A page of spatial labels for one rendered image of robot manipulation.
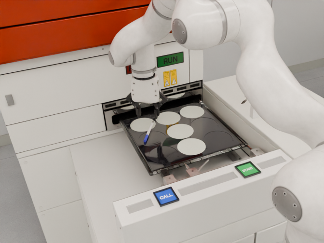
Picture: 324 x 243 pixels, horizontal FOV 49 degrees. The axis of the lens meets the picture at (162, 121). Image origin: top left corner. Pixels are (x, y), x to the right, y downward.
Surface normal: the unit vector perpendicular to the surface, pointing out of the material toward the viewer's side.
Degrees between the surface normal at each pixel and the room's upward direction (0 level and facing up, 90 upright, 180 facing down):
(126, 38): 62
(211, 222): 90
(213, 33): 96
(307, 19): 90
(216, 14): 52
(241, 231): 90
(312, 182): 28
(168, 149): 0
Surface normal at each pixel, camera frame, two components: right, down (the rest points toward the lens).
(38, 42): 0.37, 0.48
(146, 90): -0.17, 0.55
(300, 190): -0.53, -0.18
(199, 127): -0.06, -0.85
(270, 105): -0.57, 0.27
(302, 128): -0.13, 0.79
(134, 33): -0.34, 0.00
